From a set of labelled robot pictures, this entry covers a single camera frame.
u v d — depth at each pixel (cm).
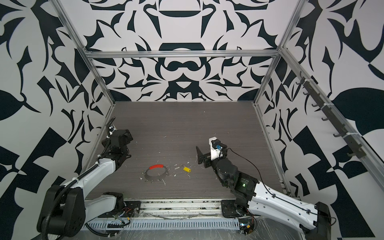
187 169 88
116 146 66
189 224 71
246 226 71
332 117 55
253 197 51
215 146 58
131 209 73
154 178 84
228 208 74
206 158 62
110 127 62
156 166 89
